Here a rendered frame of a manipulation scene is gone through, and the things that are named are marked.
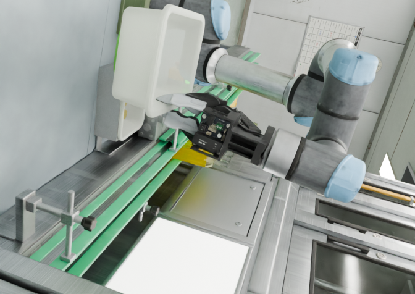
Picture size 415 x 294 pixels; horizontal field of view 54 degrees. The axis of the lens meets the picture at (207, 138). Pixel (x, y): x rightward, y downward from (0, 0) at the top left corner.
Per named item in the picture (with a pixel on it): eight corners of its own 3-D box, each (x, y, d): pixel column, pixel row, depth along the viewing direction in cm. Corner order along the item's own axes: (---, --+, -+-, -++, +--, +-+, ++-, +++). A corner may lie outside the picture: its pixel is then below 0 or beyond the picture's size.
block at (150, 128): (136, 136, 145) (154, 142, 143) (139, 112, 141) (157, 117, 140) (140, 133, 148) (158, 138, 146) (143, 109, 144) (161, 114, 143)
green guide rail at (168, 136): (159, 139, 148) (179, 145, 146) (159, 137, 147) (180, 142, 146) (247, 62, 305) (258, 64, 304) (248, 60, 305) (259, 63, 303)
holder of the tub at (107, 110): (92, 150, 129) (114, 157, 128) (99, 67, 119) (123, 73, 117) (118, 133, 145) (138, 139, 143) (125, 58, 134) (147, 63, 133)
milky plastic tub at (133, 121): (94, 136, 127) (120, 143, 125) (99, 67, 118) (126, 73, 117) (120, 120, 143) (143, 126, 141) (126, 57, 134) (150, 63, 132)
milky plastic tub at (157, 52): (112, -9, 59) (168, 2, 57) (165, 7, 80) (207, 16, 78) (96, 107, 63) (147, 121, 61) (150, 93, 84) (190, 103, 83)
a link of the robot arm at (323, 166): (346, 191, 70) (348, 215, 62) (286, 167, 72) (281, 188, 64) (366, 152, 67) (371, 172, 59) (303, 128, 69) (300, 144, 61)
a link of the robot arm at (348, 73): (364, 36, 108) (397, 63, 63) (350, 76, 112) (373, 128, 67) (320, 26, 110) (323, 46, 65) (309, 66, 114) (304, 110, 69)
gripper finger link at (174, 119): (144, 105, 67) (195, 125, 66) (157, 100, 73) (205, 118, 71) (140, 123, 68) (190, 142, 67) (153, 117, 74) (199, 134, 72)
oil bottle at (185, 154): (159, 154, 154) (212, 170, 150) (160, 141, 152) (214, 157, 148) (164, 149, 159) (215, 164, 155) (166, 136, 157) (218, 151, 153)
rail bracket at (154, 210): (114, 216, 128) (153, 229, 125) (116, 197, 125) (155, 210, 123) (120, 210, 132) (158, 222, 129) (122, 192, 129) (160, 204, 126)
